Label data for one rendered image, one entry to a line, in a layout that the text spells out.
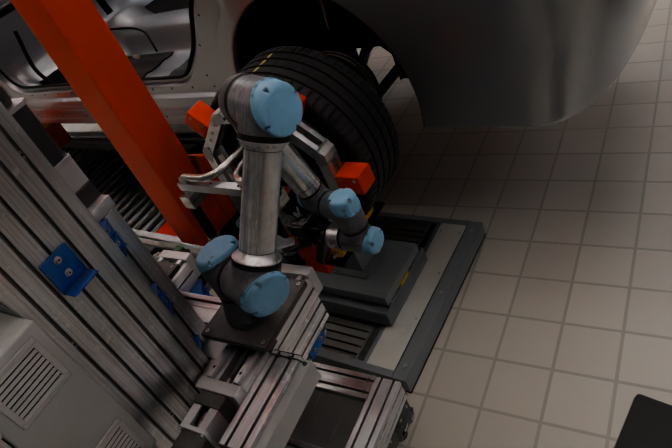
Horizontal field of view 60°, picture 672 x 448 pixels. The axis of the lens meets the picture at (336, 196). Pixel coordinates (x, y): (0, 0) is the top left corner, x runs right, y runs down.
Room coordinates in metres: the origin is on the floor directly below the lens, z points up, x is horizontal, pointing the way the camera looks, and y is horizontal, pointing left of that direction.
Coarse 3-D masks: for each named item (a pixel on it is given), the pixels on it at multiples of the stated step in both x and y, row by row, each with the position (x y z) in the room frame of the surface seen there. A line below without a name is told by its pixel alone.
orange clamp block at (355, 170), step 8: (344, 168) 1.50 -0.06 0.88; (352, 168) 1.49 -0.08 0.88; (360, 168) 1.47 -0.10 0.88; (368, 168) 1.47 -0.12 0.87; (336, 176) 1.48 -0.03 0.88; (344, 176) 1.46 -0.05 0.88; (352, 176) 1.45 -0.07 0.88; (360, 176) 1.44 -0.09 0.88; (368, 176) 1.46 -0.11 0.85; (344, 184) 1.47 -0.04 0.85; (352, 184) 1.45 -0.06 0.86; (360, 184) 1.43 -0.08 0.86; (368, 184) 1.45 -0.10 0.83; (360, 192) 1.44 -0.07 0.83
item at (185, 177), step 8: (240, 144) 1.70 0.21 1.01; (240, 152) 1.66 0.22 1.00; (232, 160) 1.64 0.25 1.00; (216, 168) 1.61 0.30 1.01; (224, 168) 1.61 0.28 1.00; (184, 176) 1.66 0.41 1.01; (192, 176) 1.64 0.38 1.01; (200, 176) 1.61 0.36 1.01; (208, 176) 1.60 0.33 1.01; (216, 176) 1.60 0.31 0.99
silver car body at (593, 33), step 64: (0, 0) 4.01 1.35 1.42; (128, 0) 4.52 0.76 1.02; (192, 0) 2.39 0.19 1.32; (384, 0) 1.74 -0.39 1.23; (448, 0) 1.59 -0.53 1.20; (512, 0) 1.46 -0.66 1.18; (576, 0) 1.38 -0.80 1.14; (640, 0) 1.46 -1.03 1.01; (0, 64) 3.79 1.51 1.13; (192, 64) 2.54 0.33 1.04; (448, 64) 1.63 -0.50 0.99; (512, 64) 1.49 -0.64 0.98; (576, 64) 1.40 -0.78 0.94
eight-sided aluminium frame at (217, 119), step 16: (208, 128) 1.80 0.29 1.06; (224, 128) 1.82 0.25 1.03; (304, 128) 1.57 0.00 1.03; (208, 144) 1.84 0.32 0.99; (304, 144) 1.53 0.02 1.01; (320, 144) 1.53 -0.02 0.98; (208, 160) 1.87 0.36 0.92; (224, 160) 1.88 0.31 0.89; (320, 160) 1.50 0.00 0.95; (336, 160) 1.52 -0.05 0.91; (224, 176) 1.85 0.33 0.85; (288, 224) 1.73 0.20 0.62
